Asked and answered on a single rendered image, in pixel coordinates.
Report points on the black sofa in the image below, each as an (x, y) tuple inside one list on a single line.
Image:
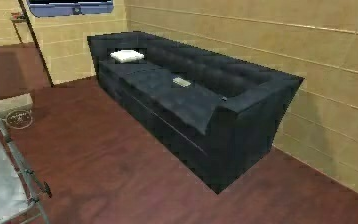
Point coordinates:
[(193, 100)]

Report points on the grey remote control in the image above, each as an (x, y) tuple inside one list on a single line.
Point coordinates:
[(181, 82)]

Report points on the round brown disc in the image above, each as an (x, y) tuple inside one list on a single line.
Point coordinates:
[(19, 119)]

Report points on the beige low block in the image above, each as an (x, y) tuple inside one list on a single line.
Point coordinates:
[(10, 105)]

